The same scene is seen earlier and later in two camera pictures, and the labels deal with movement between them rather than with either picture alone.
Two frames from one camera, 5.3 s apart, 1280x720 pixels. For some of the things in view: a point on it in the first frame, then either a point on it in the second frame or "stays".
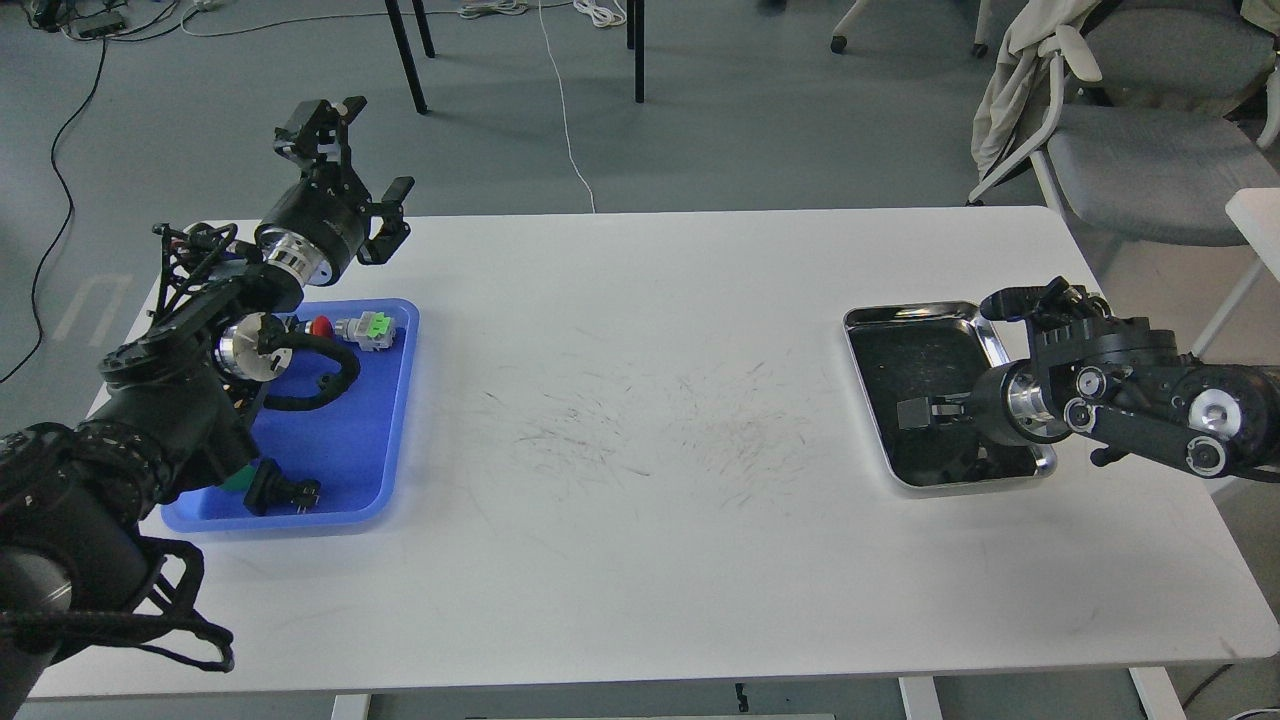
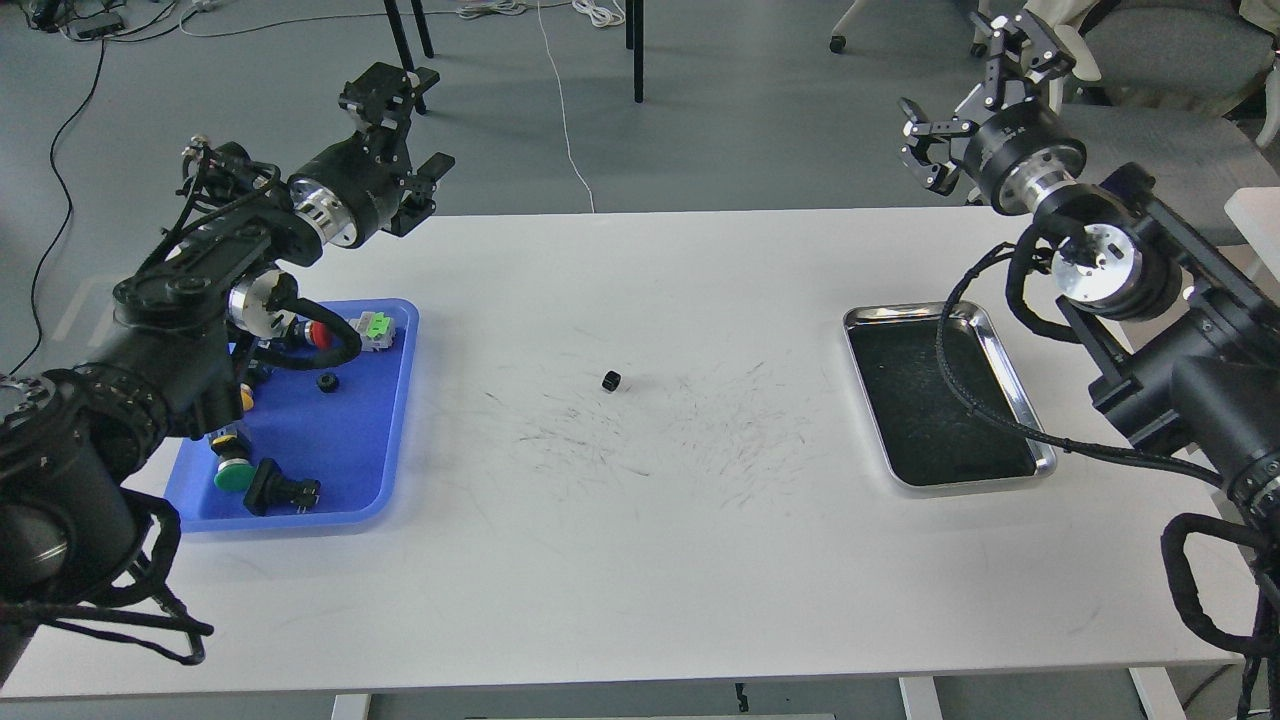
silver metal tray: (920, 364) stays
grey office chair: (1158, 112) stays
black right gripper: (1014, 401) -> (1014, 155)
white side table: (1257, 213) stays
